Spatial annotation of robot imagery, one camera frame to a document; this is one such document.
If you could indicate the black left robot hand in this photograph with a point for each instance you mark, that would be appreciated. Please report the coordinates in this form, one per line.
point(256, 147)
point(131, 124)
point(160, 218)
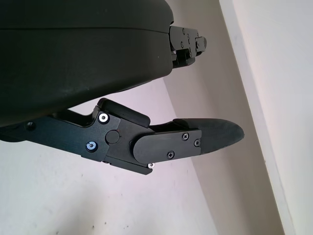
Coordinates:
point(73, 61)

